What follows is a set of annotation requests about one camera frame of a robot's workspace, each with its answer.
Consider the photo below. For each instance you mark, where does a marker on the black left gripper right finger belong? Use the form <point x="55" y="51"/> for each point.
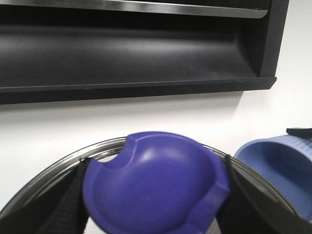
<point x="249" y="211"/>

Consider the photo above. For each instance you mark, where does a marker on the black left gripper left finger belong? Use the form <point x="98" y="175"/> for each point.
<point x="60" y="210"/>

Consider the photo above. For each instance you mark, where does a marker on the light blue ribbed cup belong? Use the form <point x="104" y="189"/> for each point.
<point x="286" y="162"/>

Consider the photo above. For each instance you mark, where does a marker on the black range hood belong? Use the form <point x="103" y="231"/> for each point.
<point x="60" y="50"/>

